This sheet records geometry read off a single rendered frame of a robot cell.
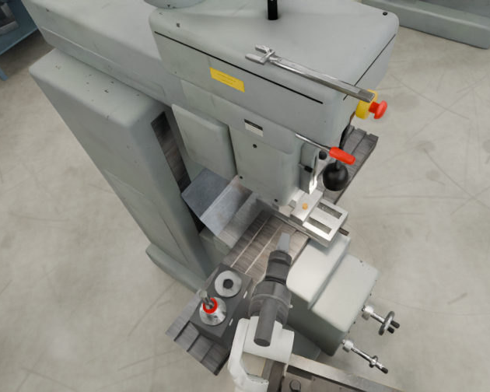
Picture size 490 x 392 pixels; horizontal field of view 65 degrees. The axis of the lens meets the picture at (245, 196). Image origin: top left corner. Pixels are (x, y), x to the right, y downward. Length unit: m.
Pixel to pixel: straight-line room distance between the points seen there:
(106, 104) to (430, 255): 2.14
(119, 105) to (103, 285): 1.71
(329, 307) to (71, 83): 1.28
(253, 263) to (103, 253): 1.52
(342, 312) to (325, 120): 1.09
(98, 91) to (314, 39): 0.76
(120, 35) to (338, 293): 1.26
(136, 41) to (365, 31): 0.58
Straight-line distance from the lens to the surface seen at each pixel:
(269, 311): 0.83
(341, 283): 1.73
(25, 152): 3.73
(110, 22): 1.20
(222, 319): 1.27
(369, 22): 0.84
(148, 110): 1.22
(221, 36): 0.82
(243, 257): 1.55
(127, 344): 2.57
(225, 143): 1.09
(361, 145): 1.88
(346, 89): 0.68
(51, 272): 2.97
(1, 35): 4.70
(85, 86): 1.36
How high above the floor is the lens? 2.36
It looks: 58 degrees down
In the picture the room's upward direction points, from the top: 10 degrees counter-clockwise
